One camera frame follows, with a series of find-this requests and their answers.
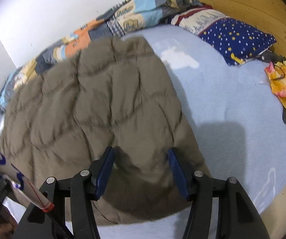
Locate olive brown puffer jacket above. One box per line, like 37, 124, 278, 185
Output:
0, 37, 208, 225

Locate person's left hand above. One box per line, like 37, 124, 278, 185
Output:
0, 206, 18, 239

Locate light blue cloud bedsheet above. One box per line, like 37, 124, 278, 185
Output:
0, 24, 286, 239

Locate black eyeglasses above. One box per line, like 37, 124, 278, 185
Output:
266, 62, 286, 81

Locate navy star patterned pillow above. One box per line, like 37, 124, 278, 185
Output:
167, 5, 277, 66

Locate colourful patchwork quilt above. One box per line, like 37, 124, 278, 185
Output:
0, 0, 206, 114

